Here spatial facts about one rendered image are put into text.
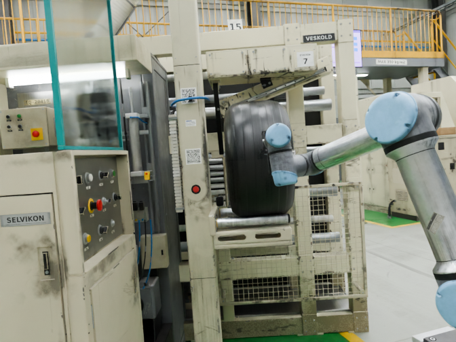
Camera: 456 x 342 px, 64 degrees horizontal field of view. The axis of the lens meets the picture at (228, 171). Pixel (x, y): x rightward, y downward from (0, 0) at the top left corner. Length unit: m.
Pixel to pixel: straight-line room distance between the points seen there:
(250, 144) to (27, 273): 0.93
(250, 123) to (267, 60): 0.57
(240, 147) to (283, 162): 0.45
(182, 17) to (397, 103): 1.23
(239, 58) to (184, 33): 0.37
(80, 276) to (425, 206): 0.94
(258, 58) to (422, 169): 1.36
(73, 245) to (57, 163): 0.24
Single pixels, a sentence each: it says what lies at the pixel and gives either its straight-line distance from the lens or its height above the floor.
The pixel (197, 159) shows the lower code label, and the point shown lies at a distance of 1.75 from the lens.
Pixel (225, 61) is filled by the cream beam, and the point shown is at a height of 1.72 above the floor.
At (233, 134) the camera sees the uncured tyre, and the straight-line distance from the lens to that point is 1.58.
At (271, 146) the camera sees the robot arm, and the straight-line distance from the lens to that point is 1.14.
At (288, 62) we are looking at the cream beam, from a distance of 2.08.
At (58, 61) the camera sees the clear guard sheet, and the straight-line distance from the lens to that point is 1.22.
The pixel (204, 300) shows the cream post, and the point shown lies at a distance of 1.90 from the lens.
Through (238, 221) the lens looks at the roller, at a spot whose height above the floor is 0.90.
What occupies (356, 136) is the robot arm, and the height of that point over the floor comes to 1.25.
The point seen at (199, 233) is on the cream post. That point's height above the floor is 0.84.
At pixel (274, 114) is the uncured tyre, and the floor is 1.38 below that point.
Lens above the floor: 1.23
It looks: 3 degrees down
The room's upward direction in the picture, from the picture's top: 4 degrees counter-clockwise
